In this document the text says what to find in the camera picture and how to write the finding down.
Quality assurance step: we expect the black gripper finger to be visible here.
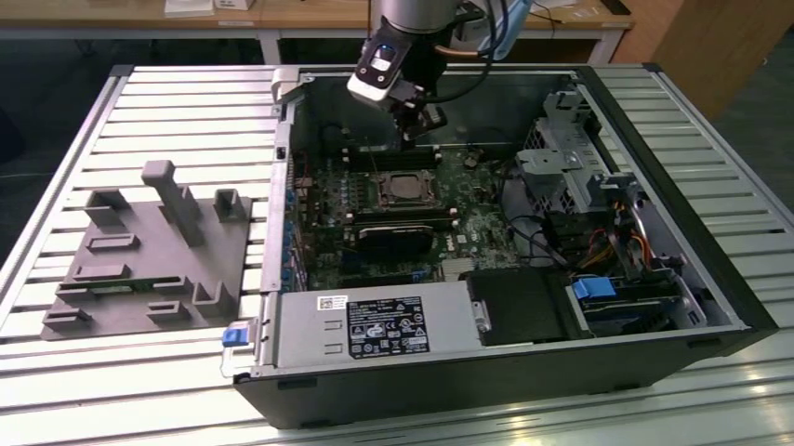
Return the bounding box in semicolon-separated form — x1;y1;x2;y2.
424;105;449;137
396;109;431;152

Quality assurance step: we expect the metal socket cover frame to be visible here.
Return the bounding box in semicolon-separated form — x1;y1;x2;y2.
372;170;443;209

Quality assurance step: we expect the CPU socket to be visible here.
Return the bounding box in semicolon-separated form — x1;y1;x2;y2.
369;169;444;212

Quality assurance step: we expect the copper coloured tube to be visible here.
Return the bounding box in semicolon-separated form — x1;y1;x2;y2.
433;43;480;60

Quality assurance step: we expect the metal disk bay cage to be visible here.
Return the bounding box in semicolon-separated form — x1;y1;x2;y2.
512;90;642;216

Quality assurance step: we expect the black graphics card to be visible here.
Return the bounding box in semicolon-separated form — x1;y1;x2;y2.
355;223;436;262

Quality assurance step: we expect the green motherboard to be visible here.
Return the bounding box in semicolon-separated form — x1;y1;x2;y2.
281;138;532;293

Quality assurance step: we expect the silver chipset heatsink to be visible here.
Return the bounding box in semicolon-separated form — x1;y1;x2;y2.
439;257;473;281

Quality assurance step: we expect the black drive box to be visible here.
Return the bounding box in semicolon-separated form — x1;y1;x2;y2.
463;267;591;348

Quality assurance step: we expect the hard disk in blue carrier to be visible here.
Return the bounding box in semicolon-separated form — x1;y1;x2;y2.
567;275;683;338

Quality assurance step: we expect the wooden cabinet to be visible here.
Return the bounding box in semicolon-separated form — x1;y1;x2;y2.
610;0;794;123

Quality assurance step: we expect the silver power supply unit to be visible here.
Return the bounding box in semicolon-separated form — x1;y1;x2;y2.
271;281;485;374

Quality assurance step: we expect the gray parts rack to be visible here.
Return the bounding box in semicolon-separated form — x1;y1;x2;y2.
37;159;256;344

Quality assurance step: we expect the green RAM stick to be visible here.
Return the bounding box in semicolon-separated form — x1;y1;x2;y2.
61;277;185;295

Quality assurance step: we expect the wooden desk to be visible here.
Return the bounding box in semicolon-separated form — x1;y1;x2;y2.
0;0;635;66

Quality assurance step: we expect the black open PC case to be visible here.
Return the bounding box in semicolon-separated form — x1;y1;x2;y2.
232;61;782;431

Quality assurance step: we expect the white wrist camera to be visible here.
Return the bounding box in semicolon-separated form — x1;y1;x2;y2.
344;39;412;112

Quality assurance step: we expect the black camera cable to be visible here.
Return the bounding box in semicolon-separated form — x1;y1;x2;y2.
427;0;498;103

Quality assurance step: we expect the black internal cable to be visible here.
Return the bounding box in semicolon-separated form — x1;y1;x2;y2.
503;211;563;269

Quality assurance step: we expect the orange yellow wire bundle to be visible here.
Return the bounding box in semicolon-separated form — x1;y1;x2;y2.
582;199;654;280

